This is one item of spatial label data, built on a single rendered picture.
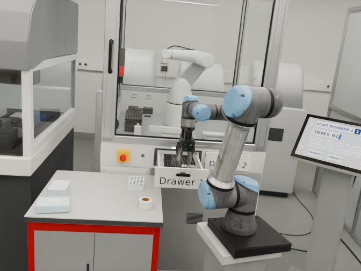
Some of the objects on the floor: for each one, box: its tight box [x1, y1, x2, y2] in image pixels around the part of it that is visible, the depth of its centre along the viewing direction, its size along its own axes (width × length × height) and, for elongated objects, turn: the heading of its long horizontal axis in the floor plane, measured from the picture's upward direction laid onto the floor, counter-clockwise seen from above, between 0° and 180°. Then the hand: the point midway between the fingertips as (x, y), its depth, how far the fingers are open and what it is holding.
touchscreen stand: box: [287, 168, 355, 271], centre depth 223 cm, size 50×45×102 cm
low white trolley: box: [24, 170, 163, 271], centre depth 200 cm, size 58×62×76 cm
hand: (183, 163), depth 185 cm, fingers open, 3 cm apart
